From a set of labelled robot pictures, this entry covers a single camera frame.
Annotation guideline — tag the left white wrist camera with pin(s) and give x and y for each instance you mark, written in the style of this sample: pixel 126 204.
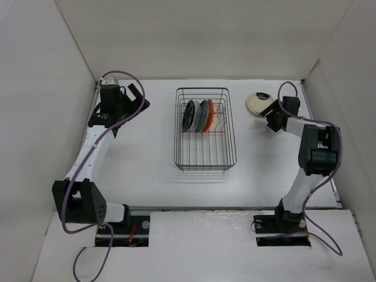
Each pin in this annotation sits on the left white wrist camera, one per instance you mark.
pixel 111 80

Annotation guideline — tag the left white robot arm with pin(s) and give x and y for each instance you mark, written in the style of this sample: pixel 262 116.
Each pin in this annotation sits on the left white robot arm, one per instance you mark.
pixel 77 197

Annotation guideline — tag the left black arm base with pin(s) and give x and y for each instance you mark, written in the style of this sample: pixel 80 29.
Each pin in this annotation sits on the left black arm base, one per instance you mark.
pixel 135 234

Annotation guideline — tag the blue patterned plate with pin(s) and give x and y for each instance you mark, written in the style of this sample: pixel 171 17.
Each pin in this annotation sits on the blue patterned plate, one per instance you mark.
pixel 203 115

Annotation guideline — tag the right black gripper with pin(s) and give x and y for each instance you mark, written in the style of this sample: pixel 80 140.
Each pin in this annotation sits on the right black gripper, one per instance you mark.
pixel 271 124

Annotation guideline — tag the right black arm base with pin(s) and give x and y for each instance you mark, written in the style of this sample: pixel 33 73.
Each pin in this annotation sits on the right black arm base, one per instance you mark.
pixel 280 229

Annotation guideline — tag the orange plate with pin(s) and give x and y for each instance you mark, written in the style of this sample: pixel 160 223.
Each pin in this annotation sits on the orange plate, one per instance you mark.
pixel 210 116

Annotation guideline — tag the grey wire dish rack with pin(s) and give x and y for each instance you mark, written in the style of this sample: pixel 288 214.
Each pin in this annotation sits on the grey wire dish rack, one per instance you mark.
pixel 214 150

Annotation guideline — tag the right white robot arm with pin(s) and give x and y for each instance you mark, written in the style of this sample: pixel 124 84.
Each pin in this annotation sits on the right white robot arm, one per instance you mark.
pixel 318 156

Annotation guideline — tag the black plate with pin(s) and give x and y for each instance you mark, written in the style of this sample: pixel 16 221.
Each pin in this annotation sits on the black plate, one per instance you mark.
pixel 188 116

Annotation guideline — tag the cream plate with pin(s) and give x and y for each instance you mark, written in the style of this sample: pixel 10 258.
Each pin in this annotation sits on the cream plate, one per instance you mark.
pixel 258 102

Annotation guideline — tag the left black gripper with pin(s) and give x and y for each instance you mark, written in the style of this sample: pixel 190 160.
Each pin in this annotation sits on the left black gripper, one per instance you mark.
pixel 135 104

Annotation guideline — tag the clear glass plate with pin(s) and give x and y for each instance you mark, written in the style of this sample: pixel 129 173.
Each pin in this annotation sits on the clear glass plate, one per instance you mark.
pixel 196 117

